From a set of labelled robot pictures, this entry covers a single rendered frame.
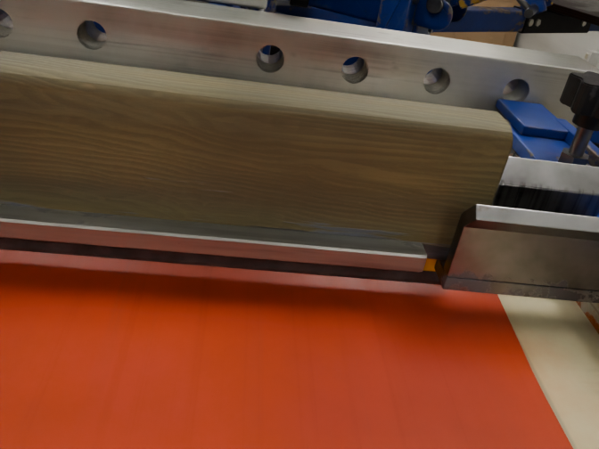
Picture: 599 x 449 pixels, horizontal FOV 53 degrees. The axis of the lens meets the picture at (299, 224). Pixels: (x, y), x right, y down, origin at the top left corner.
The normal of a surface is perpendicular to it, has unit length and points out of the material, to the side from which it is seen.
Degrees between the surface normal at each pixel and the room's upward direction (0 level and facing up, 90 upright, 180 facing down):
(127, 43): 90
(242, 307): 0
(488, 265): 90
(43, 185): 90
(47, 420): 0
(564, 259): 90
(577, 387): 0
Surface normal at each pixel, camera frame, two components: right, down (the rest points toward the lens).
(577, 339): 0.15, -0.85
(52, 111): 0.07, 0.52
